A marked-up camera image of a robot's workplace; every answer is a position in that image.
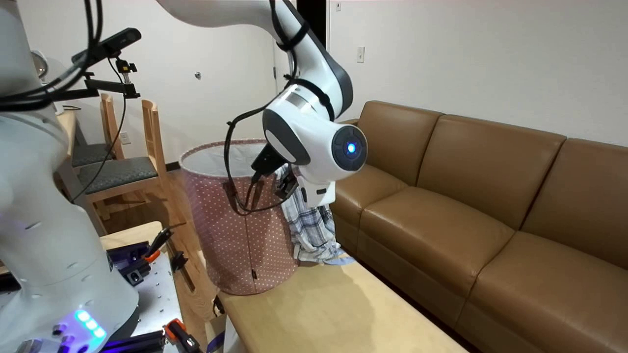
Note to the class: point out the white light switch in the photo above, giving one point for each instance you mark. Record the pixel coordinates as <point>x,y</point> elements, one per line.
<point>360,53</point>

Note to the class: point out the dark blue box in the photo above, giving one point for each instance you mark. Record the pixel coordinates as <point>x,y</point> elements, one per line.
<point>128,261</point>

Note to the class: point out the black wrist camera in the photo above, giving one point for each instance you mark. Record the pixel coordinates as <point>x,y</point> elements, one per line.
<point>267,159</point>

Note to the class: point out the small dark wall hook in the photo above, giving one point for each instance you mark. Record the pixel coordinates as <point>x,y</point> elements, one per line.
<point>197,74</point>

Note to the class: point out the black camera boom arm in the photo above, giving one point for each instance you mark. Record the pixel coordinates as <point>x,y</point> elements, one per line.
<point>91,88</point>

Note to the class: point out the black stereo camera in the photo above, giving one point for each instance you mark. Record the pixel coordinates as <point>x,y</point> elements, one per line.
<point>104,43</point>

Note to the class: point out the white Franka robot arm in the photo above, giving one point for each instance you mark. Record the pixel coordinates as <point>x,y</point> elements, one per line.
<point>46,247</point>

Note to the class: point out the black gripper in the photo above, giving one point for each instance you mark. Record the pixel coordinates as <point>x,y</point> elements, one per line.
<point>287,182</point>

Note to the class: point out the black orange clamp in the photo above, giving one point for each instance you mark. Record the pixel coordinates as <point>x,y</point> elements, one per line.
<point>181,335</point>

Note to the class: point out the white perforated mounting plate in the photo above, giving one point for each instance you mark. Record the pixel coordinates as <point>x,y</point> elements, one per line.
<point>157,300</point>

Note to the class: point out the tan leather armchair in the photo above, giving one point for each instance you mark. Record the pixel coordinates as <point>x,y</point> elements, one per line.
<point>491,216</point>

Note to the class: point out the pink polka dot laundry bag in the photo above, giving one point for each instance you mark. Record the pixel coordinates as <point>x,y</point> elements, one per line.
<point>236,241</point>

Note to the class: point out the wooden chair grey cushion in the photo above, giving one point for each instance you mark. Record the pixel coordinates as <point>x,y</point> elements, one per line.
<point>81,153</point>
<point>124,172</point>

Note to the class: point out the grey plaid shirt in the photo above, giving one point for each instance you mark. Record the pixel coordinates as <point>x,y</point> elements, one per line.
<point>314,235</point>

